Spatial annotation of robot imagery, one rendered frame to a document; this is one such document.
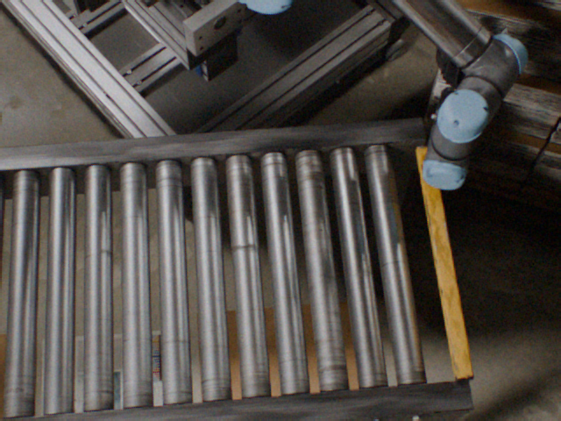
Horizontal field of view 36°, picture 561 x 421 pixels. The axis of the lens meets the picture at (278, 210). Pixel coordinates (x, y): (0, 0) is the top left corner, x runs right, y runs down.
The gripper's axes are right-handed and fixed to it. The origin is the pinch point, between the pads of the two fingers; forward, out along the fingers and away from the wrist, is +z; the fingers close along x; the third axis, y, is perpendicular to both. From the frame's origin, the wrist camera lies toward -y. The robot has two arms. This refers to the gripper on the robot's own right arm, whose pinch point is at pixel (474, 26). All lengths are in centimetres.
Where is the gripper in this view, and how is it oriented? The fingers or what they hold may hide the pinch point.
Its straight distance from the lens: 173.8
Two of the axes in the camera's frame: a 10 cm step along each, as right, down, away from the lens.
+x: -9.7, -2.4, 1.0
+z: 2.6, -8.8, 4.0
